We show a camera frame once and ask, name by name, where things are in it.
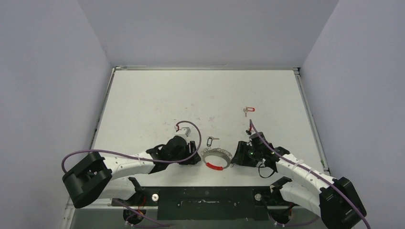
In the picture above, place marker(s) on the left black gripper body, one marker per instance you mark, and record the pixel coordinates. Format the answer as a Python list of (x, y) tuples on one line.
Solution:
[(185, 153)]

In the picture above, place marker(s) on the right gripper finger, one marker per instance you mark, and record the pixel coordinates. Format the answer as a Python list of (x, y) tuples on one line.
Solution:
[(238, 158), (245, 150)]

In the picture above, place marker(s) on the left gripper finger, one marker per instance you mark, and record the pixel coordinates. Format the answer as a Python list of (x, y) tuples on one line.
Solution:
[(192, 150), (195, 159)]

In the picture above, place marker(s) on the metal keyring organizer red handle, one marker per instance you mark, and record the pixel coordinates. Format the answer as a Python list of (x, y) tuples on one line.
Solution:
[(216, 158)]

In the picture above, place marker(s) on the key with black tag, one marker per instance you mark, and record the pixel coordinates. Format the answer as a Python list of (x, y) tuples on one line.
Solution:
[(210, 140)]

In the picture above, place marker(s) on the key with red tag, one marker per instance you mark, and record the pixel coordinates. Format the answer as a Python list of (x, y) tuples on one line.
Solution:
[(246, 110)]

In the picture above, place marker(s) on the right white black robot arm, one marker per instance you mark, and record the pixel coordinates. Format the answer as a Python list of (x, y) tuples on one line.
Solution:
[(334, 200)]

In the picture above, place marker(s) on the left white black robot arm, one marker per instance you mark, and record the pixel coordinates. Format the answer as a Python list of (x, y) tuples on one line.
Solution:
[(97, 177)]

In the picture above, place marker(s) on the black mounting base plate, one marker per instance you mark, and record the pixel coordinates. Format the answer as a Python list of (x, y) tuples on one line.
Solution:
[(207, 203)]

